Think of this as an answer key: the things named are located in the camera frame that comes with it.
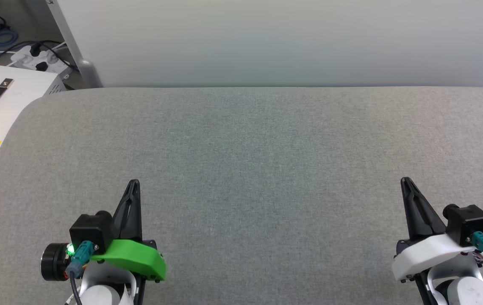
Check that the grey metal panel frame leg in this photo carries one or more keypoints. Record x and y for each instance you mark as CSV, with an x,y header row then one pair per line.
x,y
78,55

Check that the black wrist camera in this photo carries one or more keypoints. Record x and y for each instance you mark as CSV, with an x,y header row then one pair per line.
x,y
91,231
468,224

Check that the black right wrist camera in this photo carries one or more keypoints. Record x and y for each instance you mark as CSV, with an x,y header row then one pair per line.
x,y
468,224

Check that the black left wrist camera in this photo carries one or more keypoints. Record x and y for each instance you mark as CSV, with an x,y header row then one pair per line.
x,y
91,231

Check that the white appliance box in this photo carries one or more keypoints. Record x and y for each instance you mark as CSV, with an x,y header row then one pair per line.
x,y
17,97

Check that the white power strip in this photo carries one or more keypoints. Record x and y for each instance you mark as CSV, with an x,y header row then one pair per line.
x,y
29,59

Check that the teal left camera connector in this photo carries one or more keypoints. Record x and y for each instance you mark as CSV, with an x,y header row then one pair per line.
x,y
80,256

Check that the white backdrop panel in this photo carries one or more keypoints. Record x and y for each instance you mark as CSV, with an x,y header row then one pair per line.
x,y
267,42

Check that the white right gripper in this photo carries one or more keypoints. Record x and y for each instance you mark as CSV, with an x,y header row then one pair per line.
x,y
423,256

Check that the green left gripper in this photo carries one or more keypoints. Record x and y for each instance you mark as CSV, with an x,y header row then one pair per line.
x,y
140,258

